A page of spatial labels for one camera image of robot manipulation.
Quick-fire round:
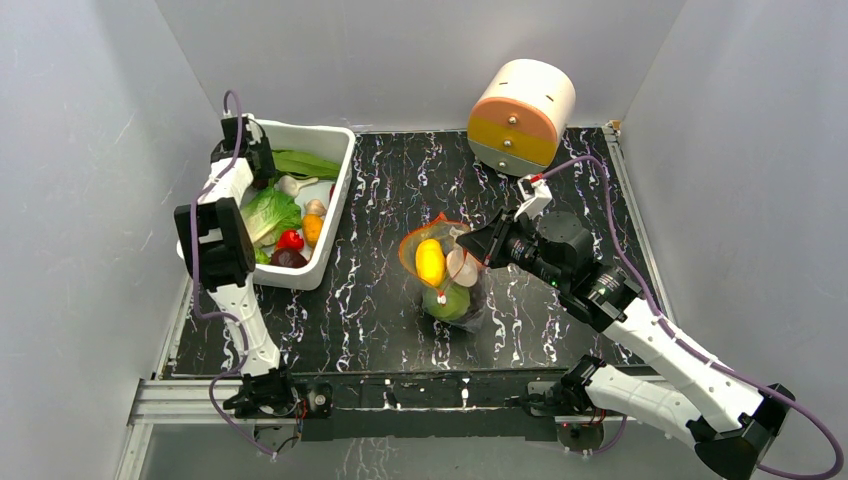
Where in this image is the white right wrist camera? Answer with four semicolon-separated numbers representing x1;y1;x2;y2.
514;174;552;220

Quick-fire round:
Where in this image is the white plastic bin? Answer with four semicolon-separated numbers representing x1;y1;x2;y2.
175;119;357;292

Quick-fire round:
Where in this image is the yellow lemon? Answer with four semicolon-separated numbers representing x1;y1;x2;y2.
415;239;446;288

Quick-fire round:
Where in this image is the small green sprout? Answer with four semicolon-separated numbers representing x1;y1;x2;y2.
254;248;270;265

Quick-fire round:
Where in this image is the dark red plum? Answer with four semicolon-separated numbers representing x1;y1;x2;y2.
269;247;308;269

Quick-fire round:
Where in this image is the orange mango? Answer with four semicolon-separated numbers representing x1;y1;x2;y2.
301;214;324;249

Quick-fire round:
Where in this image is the green lettuce leaf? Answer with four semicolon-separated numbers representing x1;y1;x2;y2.
241;187;302;246

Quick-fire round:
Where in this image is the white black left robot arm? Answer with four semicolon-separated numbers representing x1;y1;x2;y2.
174;113;300;419

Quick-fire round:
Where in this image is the green cabbage ball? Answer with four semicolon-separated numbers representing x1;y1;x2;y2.
421;284;471;322

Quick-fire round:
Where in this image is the dark green leaf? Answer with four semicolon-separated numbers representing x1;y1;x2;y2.
272;150;341;180

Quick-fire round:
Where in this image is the white oyster mushroom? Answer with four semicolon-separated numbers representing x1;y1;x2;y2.
275;175;319;198

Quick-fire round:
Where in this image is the round pastel drawer cabinet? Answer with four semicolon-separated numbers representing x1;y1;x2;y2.
466;59;576;177

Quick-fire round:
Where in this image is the clear zip top bag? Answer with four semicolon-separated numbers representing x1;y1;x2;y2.
398;213;486;333

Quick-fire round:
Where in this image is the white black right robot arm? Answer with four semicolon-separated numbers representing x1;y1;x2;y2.
457;210;788;479

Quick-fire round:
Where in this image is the beige garlic bulb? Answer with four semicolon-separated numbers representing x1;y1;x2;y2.
304;199;327;217

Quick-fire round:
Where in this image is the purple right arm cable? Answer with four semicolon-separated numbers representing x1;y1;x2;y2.
523;155;846;480

